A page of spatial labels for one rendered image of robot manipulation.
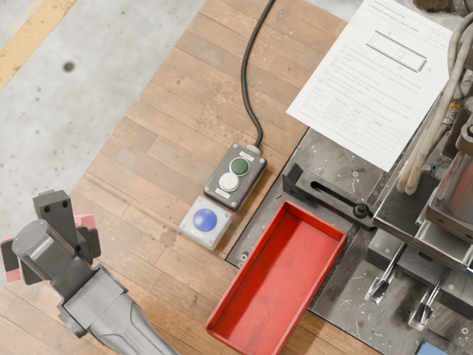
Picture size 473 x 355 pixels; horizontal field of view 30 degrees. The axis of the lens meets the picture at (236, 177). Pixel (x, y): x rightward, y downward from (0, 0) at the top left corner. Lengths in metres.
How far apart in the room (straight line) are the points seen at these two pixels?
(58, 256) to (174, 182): 0.46
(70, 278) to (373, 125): 0.66
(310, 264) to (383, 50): 0.42
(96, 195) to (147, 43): 1.19
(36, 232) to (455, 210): 0.53
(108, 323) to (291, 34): 0.75
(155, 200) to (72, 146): 1.09
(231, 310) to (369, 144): 0.38
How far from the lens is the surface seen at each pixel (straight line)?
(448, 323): 1.50
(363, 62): 1.63
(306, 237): 1.50
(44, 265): 1.14
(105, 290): 1.12
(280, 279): 1.48
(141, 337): 1.07
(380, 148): 1.56
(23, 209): 2.58
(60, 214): 1.20
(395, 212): 1.27
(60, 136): 2.63
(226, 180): 1.50
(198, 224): 1.48
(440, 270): 1.42
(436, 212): 1.14
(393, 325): 1.48
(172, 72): 1.63
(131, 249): 1.53
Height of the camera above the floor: 2.35
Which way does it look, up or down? 70 degrees down
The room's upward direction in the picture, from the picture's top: 11 degrees counter-clockwise
